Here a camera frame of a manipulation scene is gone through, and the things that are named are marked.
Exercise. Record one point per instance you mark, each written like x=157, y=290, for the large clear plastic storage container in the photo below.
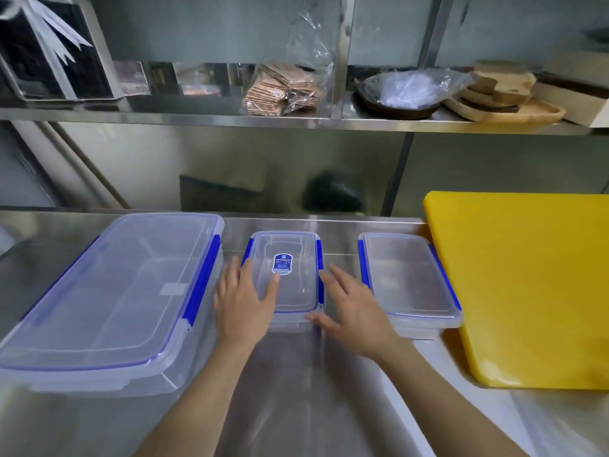
x=119, y=290

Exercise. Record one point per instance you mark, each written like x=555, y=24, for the light wooden box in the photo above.
x=578, y=97

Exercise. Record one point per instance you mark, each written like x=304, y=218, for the dark round bowl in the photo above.
x=404, y=111

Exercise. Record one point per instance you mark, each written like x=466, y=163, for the person's left thumb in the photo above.
x=272, y=292

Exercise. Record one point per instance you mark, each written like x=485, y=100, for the yellow cutting board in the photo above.
x=528, y=285

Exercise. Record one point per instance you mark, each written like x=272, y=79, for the stack of wooden boards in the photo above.
x=499, y=83

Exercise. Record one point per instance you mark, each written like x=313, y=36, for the small clear container blue label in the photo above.
x=290, y=252

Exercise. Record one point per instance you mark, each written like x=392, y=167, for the black gift box white ribbon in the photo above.
x=52, y=66

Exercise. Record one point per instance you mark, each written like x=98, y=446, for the person's left forearm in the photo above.
x=204, y=399

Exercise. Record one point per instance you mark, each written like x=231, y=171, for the person's right hand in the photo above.
x=359, y=318

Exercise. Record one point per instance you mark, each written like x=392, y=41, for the person's right thumb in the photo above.
x=321, y=320

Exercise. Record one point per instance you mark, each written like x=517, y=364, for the person's right forearm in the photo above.
x=442, y=404

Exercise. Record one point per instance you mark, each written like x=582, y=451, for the person's left hand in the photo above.
x=242, y=309

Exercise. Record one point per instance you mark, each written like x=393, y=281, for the small clear plastic container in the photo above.
x=404, y=280

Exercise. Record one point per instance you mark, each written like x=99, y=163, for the stainless steel shelf unit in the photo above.
x=190, y=116

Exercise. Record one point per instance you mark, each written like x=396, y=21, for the oval wooden tray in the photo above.
x=523, y=115

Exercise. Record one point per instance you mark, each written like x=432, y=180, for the clear crumpled plastic bag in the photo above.
x=409, y=88

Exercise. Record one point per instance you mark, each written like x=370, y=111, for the bag of brown cardboard pieces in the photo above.
x=280, y=90

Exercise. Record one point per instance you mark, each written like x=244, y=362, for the person's right middle finger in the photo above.
x=343, y=278

